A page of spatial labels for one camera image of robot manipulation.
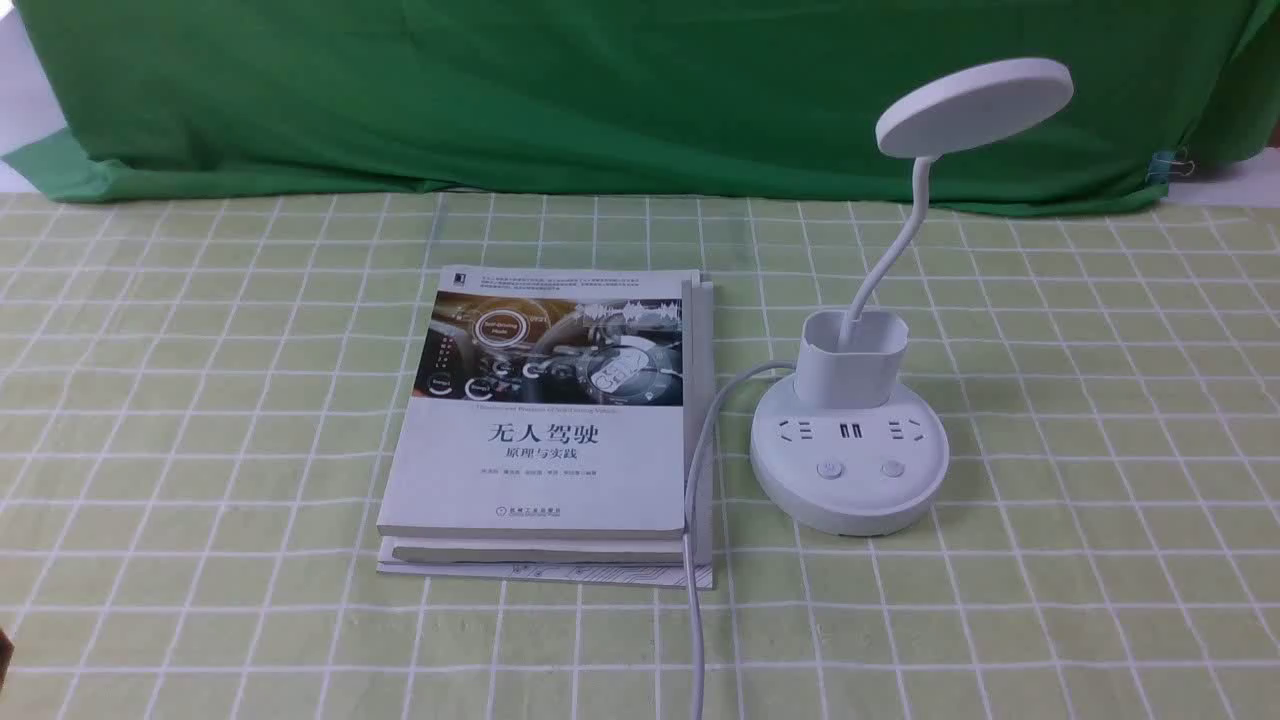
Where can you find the white desk lamp with base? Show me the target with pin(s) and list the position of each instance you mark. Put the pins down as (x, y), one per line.
(841, 444)

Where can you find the top book with car cover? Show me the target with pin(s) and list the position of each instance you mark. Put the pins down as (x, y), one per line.
(549, 404)

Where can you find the bottom white book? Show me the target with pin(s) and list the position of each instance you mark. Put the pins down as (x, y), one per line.
(656, 563)

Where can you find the green backdrop cloth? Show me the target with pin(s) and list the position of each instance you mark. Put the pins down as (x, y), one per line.
(773, 99)

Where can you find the green checkered tablecloth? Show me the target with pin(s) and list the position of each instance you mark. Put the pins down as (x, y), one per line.
(201, 401)

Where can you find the binder clip on cloth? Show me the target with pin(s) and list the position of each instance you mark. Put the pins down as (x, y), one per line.
(1170, 166)

